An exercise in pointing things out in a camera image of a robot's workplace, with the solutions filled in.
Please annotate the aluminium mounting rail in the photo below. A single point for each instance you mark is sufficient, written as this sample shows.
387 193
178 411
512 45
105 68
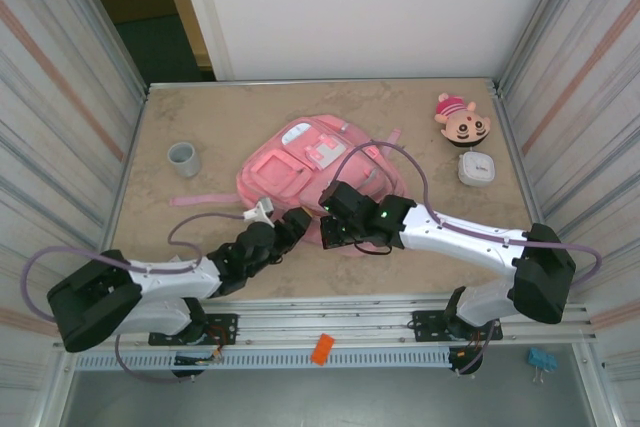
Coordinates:
325 319

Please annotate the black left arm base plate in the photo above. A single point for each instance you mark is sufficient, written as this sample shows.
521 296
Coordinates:
225 322

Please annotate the black round clamp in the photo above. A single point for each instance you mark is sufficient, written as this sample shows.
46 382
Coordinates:
187 373
457 362

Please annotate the plush doll with pink hat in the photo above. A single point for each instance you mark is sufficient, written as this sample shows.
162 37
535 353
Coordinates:
467 127

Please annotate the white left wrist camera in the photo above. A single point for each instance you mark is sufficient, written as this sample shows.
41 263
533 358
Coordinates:
259 211

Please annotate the blue binder clip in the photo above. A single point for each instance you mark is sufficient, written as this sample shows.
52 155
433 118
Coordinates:
541 358

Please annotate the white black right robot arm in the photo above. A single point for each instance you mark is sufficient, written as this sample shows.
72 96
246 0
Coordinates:
460 237

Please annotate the grey plastic cup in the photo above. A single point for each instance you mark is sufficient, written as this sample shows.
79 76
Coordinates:
184 159

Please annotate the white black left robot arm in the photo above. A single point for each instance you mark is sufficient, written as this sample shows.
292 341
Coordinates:
170 277

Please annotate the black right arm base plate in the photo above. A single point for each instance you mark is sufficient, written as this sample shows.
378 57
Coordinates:
425 322

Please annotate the orange plastic block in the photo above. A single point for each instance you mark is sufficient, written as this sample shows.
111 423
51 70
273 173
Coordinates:
322 349

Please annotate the white square box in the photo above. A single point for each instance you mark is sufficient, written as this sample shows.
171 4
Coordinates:
476 168

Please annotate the tan wooden door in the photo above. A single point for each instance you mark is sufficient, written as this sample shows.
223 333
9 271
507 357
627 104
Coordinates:
185 7

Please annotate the pink school backpack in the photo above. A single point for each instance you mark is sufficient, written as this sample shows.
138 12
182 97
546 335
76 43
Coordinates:
280 172

